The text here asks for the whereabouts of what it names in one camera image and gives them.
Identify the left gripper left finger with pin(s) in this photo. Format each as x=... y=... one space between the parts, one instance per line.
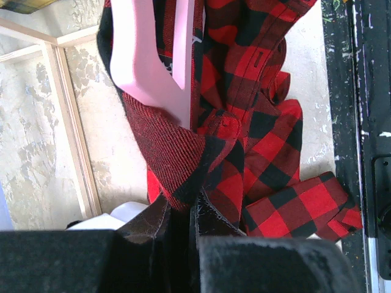
x=130 y=259

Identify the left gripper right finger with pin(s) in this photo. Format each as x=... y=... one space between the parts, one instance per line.
x=223 y=259

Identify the red black plaid shirt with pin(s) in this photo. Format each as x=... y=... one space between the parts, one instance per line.
x=244 y=150

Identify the pink plastic hanger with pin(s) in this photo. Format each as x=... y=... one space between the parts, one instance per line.
x=135 y=65

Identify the white hanging shirt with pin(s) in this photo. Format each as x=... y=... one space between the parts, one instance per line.
x=113 y=221

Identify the yellow plaid shirt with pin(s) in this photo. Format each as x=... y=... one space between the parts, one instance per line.
x=25 y=6

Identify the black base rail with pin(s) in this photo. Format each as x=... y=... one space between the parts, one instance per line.
x=357 y=42

